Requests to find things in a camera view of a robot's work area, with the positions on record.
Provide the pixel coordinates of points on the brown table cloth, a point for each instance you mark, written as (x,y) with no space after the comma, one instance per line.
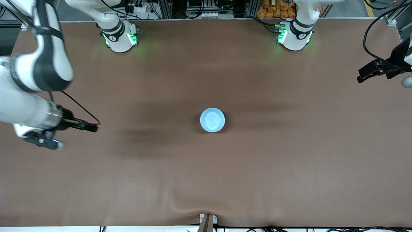
(206,177)

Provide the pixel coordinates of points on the grey metal bracket plate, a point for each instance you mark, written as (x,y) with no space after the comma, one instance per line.
(215,219)

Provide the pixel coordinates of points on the orange packaged goods pile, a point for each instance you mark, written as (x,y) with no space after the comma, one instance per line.
(270,9)

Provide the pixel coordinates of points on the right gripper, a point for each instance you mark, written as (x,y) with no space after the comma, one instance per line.
(67,121)

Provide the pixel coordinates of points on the white power strip with plugs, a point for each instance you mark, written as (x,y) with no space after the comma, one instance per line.
(140,9)

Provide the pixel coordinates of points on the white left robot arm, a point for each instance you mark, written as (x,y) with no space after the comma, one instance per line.
(294,43)

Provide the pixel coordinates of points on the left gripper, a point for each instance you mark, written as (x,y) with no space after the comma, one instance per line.
(396,60)

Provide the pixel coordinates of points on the aluminium frame post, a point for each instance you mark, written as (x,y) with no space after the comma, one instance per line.
(165,8)
(252,8)

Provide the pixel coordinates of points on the brown pole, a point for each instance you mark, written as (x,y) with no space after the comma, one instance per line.
(206,225)

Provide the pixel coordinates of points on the aluminium corner frame profile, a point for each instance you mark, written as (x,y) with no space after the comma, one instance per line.
(19,14)
(394,16)

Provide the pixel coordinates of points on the blue bowl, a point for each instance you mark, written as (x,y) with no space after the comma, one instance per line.
(212,120)

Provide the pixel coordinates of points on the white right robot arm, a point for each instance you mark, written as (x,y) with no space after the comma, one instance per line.
(19,106)

